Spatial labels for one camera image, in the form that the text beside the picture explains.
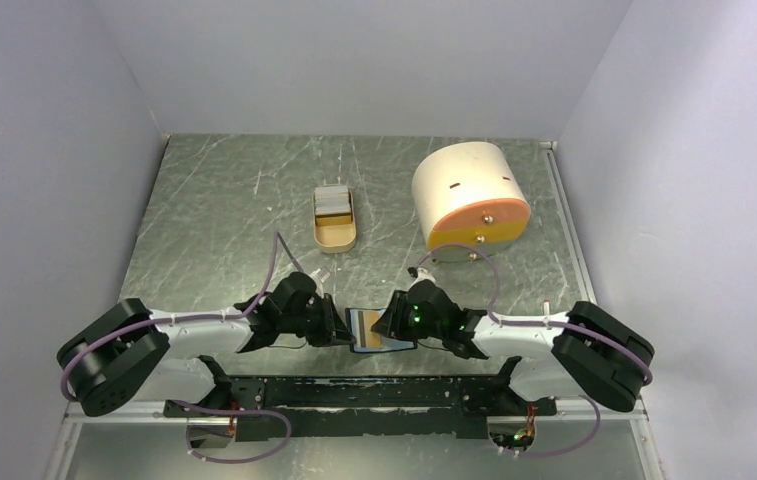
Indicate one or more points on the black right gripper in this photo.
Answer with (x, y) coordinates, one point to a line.
(391, 321)

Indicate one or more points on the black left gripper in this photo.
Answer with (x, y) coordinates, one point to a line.
(332, 323)

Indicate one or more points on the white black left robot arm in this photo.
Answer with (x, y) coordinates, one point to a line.
(132, 353)

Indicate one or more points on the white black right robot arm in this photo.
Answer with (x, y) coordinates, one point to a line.
(527, 344)

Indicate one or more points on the beige oval card tray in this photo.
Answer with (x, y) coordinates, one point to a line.
(335, 234)

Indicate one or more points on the stack of credit cards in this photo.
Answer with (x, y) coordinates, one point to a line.
(332, 200)

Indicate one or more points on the cream cylindrical drawer box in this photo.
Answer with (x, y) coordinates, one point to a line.
(468, 202)

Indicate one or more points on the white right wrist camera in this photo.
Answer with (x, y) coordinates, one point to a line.
(419, 276)

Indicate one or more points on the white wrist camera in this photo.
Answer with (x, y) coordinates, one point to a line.
(321, 275)
(419, 276)

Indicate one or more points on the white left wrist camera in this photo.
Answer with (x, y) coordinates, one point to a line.
(321, 275)

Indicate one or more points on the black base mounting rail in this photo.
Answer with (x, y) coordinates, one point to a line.
(373, 405)

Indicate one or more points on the aluminium extrusion rail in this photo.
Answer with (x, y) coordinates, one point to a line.
(608, 358)

